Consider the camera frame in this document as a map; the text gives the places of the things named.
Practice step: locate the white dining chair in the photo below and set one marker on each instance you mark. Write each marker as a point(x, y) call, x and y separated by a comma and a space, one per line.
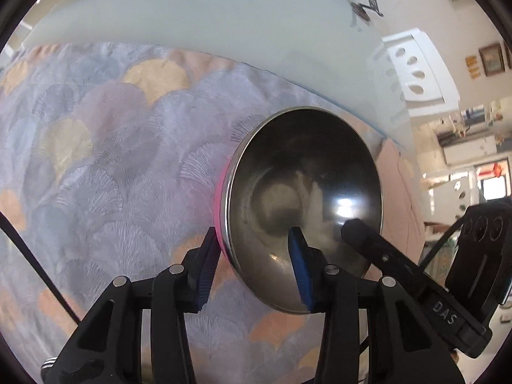
point(452, 200)
point(430, 92)

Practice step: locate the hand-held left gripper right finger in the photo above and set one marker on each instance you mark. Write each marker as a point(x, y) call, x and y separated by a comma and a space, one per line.
point(300, 274)

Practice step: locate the fan-patterned tablecloth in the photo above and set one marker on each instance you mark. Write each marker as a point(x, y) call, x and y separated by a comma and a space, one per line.
point(100, 148)

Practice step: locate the orange tassel wall hanging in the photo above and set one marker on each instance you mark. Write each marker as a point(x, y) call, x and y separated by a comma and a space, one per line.
point(472, 68)

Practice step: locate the upright black phone stand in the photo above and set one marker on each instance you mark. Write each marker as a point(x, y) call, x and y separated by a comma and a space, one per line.
point(370, 6)

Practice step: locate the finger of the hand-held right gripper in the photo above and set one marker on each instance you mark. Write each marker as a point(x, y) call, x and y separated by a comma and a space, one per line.
point(368, 240)

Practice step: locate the white air conditioner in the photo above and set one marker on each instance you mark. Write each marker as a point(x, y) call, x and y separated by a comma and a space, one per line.
point(468, 150)

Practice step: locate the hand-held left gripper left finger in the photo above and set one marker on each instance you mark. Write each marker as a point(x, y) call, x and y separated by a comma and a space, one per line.
point(206, 274)

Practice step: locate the pink steel bowl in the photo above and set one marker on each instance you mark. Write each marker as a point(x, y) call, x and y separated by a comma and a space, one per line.
point(288, 176)

